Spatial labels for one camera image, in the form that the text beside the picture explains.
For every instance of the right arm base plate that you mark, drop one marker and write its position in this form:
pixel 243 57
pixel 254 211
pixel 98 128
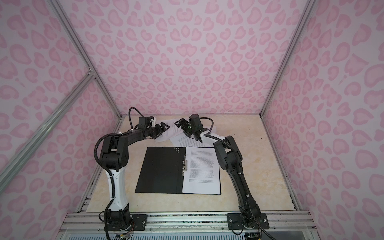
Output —
pixel 236 221

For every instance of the black file folder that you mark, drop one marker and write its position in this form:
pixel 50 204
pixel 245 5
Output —
pixel 161 171

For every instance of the left corner aluminium post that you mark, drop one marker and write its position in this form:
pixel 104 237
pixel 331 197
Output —
pixel 63 18

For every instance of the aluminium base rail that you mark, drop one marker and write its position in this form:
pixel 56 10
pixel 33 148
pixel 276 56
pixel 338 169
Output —
pixel 284 225

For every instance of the printed paper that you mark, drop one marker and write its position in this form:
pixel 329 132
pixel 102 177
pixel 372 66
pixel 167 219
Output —
pixel 171 132
pixel 201 174
pixel 181 140

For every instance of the corner aluminium post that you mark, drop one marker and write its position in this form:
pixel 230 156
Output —
pixel 63 18
pixel 297 34

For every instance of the diagonal aluminium frame bar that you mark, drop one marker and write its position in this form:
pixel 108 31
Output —
pixel 29 148

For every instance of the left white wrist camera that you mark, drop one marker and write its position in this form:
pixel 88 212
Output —
pixel 152 121

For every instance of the metal folder clip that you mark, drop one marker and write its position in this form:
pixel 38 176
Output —
pixel 184 166

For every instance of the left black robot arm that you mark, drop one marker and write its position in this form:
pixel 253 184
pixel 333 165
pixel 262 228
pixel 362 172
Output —
pixel 111 153

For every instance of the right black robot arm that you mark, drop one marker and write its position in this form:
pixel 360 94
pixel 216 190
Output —
pixel 230 160

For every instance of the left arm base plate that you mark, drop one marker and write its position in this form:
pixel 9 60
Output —
pixel 135 222

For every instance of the right corner aluminium post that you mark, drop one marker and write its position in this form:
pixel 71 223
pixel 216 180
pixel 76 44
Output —
pixel 297 34

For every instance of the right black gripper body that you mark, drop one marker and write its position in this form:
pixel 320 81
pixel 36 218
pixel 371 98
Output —
pixel 193 130

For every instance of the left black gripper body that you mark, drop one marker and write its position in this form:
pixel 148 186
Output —
pixel 154 133

